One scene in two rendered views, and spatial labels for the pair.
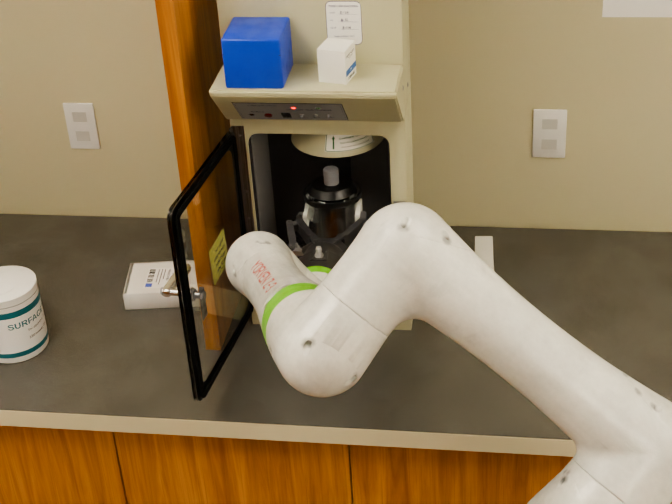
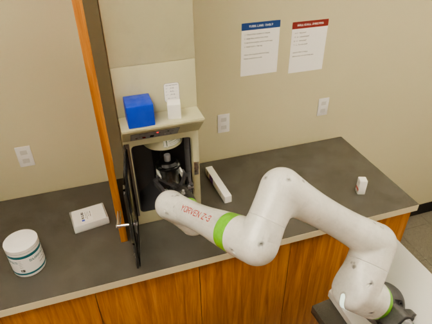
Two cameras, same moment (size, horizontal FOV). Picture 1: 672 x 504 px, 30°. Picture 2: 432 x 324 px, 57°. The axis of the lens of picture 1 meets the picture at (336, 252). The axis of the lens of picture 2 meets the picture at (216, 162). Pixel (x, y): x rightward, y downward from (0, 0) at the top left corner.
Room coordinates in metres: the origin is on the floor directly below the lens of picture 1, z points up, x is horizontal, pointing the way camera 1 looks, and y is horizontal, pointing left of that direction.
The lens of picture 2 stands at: (0.66, 0.48, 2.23)
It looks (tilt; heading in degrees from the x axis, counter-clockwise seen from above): 34 degrees down; 332
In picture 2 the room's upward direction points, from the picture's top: 1 degrees counter-clockwise
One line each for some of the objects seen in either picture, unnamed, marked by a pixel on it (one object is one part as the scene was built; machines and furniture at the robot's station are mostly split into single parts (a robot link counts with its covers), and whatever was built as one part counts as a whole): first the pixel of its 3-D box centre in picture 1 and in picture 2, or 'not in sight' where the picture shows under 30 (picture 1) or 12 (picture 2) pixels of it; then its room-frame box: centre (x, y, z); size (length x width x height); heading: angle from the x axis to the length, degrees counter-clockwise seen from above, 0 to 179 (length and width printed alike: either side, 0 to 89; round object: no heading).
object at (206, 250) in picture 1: (214, 265); (131, 207); (1.89, 0.22, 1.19); 0.30 x 0.01 x 0.40; 162
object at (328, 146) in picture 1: (337, 123); (162, 134); (2.12, -0.02, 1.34); 0.18 x 0.18 x 0.05
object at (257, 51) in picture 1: (257, 52); (139, 110); (1.99, 0.11, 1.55); 0.10 x 0.10 x 0.09; 80
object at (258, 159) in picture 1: (332, 186); (159, 161); (2.15, 0.00, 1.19); 0.26 x 0.24 x 0.35; 80
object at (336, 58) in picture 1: (336, 61); (173, 108); (1.96, -0.02, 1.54); 0.05 x 0.05 x 0.06; 67
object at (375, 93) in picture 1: (308, 103); (162, 129); (1.97, 0.03, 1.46); 0.32 x 0.11 x 0.10; 80
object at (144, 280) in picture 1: (165, 284); (89, 217); (2.19, 0.36, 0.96); 0.16 x 0.12 x 0.04; 88
